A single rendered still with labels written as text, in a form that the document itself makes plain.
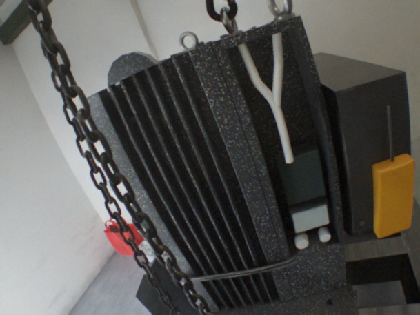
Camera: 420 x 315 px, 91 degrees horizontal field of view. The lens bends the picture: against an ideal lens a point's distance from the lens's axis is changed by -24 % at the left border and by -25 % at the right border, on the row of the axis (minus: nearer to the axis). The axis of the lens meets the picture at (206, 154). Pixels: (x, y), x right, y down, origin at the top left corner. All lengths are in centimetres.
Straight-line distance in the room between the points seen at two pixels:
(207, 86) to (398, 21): 142
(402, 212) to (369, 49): 125
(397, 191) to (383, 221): 7
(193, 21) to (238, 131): 131
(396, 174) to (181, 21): 153
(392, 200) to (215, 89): 37
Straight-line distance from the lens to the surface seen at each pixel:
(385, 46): 170
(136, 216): 21
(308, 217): 63
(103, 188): 28
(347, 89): 42
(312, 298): 83
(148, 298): 90
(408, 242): 127
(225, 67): 45
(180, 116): 48
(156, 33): 183
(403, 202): 53
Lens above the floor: 160
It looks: 21 degrees down
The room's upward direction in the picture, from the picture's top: 22 degrees counter-clockwise
